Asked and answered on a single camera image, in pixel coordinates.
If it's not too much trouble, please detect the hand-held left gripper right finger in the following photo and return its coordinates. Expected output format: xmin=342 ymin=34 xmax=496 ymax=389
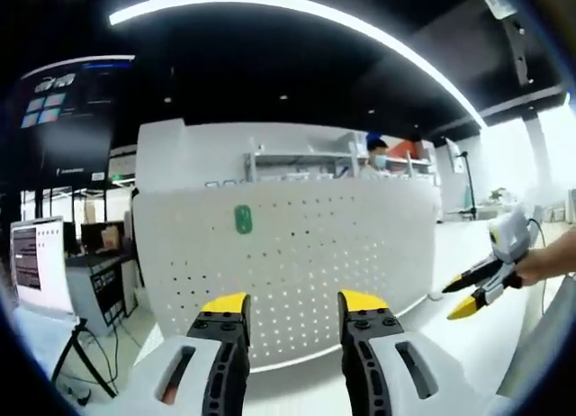
xmin=337 ymin=289 xmax=496 ymax=416

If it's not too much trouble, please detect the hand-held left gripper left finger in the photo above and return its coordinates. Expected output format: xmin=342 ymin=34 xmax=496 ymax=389
xmin=123 ymin=292 xmax=252 ymax=416

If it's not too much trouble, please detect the white perforated mounting plate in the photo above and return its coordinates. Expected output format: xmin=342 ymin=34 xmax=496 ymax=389
xmin=132 ymin=175 xmax=440 ymax=375

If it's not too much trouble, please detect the green hook assembly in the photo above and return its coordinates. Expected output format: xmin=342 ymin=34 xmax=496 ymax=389
xmin=233 ymin=203 xmax=254 ymax=235

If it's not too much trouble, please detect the black tripod stand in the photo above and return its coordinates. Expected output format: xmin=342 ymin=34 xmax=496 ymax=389
xmin=456 ymin=150 xmax=479 ymax=222

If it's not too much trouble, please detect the grey equipment cabinet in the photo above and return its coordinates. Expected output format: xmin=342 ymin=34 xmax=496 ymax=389
xmin=65 ymin=249 xmax=140 ymax=337

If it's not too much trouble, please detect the orange board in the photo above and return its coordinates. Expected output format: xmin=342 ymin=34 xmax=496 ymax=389
xmin=386 ymin=140 xmax=424 ymax=161

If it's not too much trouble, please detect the brown cardboard box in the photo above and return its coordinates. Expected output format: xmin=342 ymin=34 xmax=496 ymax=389
xmin=101 ymin=225 xmax=126 ymax=251

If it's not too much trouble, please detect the white laptop screen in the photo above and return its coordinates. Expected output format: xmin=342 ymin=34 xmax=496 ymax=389
xmin=11 ymin=216 xmax=77 ymax=319

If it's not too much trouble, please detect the metal storage shelf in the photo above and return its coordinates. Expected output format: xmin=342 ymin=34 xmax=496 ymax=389
xmin=242 ymin=134 xmax=440 ymax=187

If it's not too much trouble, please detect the white divider panel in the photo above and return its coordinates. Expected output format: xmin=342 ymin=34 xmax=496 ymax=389
xmin=134 ymin=121 xmax=440 ymax=196

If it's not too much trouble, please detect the large dark display screen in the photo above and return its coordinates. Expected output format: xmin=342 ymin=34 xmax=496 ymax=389
xmin=17 ymin=54 xmax=136 ymax=179

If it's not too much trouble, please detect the ceiling light strip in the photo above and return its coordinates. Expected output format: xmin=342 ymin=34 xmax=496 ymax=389
xmin=107 ymin=1 xmax=490 ymax=130

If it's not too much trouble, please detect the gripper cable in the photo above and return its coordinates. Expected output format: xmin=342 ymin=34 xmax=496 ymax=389
xmin=526 ymin=216 xmax=549 ymax=249

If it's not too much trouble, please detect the black camera tripod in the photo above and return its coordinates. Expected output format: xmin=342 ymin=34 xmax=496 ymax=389
xmin=51 ymin=319 xmax=119 ymax=400

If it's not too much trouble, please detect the black ceiling bracket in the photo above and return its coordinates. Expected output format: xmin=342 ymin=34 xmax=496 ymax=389
xmin=503 ymin=14 xmax=537 ymax=86

